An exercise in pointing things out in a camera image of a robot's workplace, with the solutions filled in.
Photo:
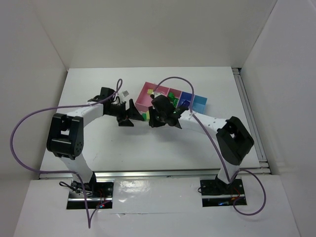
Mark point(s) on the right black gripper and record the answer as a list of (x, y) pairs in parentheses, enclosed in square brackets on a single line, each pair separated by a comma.
[(153, 118)]

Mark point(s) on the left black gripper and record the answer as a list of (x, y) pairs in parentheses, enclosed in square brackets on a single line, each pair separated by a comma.
[(124, 112)]

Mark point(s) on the green yellow lego cluster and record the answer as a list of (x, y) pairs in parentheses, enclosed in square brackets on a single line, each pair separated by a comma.
[(146, 116)]

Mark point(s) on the pink and blue compartment tray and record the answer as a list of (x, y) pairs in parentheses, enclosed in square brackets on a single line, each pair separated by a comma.
[(144, 99)]

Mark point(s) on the green lego plate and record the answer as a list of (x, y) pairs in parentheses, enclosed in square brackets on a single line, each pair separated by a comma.
[(173, 99)]

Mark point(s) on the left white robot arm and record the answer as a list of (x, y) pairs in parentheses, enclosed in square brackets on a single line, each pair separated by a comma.
[(66, 134)]

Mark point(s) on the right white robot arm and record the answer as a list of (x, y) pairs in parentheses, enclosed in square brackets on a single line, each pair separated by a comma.
[(230, 138)]

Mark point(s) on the aluminium rail front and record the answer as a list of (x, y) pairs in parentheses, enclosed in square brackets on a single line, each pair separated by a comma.
[(140, 174)]

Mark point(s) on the aluminium rail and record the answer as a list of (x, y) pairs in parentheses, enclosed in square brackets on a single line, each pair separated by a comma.
[(140, 174), (250, 117)]

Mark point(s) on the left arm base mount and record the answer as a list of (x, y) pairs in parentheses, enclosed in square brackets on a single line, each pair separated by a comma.
[(101, 197)]

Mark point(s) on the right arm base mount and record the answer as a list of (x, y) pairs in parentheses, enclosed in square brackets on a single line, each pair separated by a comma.
[(214, 195)]

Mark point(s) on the aluminium rail right side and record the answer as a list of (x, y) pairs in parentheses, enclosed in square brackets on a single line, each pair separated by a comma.
[(250, 117)]

